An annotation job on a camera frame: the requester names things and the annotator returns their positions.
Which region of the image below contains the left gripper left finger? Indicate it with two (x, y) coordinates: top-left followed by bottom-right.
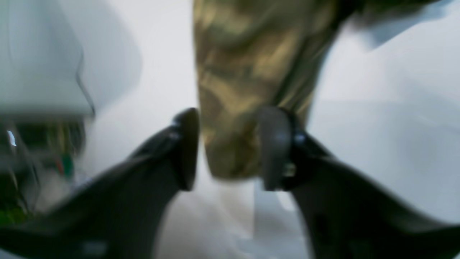
(1, 108), (200, 259)

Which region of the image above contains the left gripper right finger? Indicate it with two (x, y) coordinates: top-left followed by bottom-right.
(258, 106), (460, 259)

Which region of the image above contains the camouflage t-shirt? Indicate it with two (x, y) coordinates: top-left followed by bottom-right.
(193, 0), (434, 181)

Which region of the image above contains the grey equipment box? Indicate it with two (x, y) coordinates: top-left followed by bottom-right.
(0, 0), (96, 119)

